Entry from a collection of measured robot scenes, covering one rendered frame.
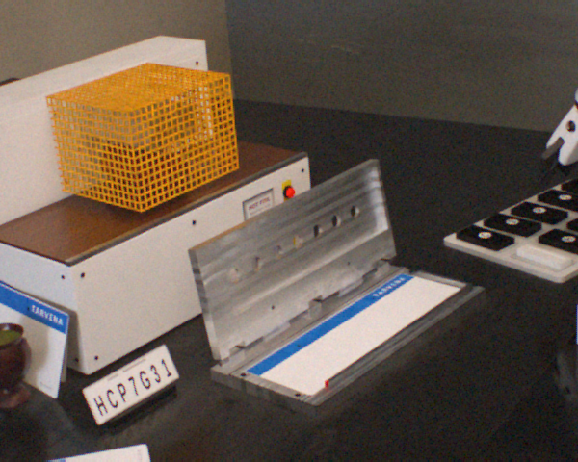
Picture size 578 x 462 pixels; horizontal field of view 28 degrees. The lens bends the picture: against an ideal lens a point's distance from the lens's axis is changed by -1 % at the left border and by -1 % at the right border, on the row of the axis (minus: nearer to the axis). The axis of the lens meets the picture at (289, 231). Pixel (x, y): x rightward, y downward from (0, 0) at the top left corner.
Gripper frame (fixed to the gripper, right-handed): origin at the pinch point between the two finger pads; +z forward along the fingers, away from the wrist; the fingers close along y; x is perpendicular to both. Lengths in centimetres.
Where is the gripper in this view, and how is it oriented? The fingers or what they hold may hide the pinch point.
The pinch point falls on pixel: (554, 169)
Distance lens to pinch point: 210.9
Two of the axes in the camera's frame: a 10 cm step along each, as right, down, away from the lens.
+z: -3.0, 6.5, 7.0
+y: 7.5, -3.0, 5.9
